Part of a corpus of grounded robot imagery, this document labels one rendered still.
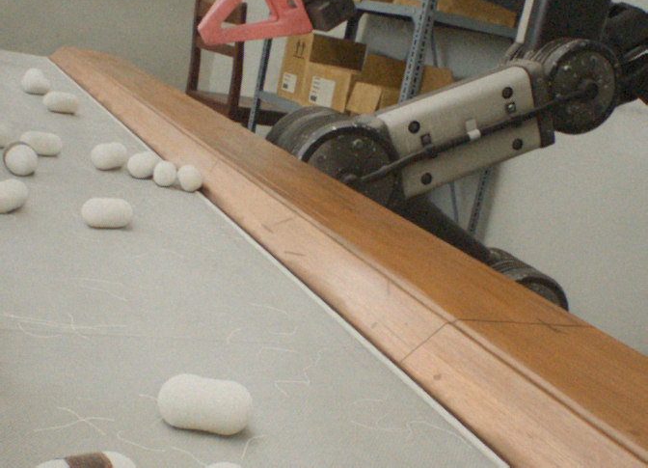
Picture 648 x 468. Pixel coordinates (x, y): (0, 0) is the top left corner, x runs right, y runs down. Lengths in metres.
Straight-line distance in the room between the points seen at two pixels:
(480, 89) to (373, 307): 0.56
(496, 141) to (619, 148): 1.86
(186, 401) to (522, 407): 0.14
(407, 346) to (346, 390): 0.05
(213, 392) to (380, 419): 0.08
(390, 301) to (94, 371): 0.17
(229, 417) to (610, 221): 2.57
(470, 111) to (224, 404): 0.71
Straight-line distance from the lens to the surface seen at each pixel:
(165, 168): 0.69
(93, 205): 0.55
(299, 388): 0.37
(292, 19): 0.68
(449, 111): 0.97
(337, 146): 0.92
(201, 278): 0.49
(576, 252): 2.93
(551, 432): 0.36
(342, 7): 0.67
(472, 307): 0.45
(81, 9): 5.23
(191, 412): 0.31
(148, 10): 5.33
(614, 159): 2.86
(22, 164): 0.65
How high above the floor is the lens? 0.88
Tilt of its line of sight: 13 degrees down
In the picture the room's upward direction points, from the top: 12 degrees clockwise
